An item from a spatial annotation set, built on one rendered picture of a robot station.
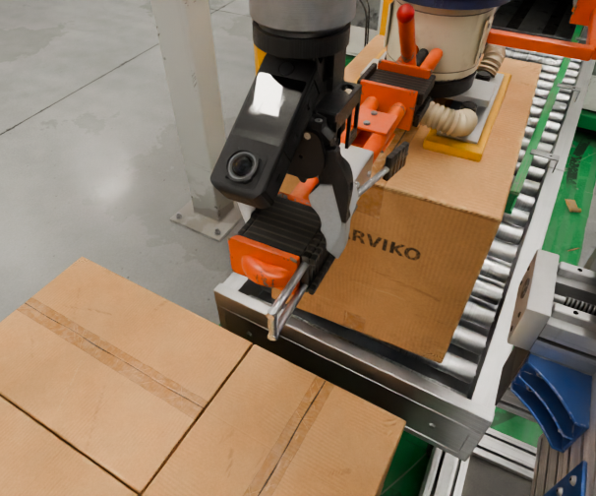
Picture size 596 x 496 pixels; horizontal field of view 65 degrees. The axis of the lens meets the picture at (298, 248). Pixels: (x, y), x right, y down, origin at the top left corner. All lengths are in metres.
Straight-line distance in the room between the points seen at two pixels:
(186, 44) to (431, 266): 1.29
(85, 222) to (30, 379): 1.33
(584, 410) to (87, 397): 0.97
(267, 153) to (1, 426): 1.02
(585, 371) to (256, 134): 0.64
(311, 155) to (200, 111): 1.58
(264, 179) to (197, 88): 1.59
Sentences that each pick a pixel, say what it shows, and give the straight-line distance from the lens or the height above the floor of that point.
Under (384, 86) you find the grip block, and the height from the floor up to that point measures 1.22.
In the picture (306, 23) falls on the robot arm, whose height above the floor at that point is 1.41.
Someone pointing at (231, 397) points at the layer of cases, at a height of 0.54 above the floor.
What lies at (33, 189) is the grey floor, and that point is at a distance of 2.83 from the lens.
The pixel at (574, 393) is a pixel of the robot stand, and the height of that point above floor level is 0.90.
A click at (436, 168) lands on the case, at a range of 0.82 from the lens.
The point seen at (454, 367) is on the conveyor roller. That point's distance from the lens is 1.20.
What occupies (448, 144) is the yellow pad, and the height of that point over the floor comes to 1.08.
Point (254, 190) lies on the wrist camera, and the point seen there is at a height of 1.33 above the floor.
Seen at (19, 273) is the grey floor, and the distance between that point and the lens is 2.38.
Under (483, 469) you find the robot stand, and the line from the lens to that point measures 1.48.
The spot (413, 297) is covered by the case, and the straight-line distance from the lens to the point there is 0.91.
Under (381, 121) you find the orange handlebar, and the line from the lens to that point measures 0.64.
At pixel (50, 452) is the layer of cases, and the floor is 0.54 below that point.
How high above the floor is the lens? 1.53
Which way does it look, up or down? 45 degrees down
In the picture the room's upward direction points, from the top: straight up
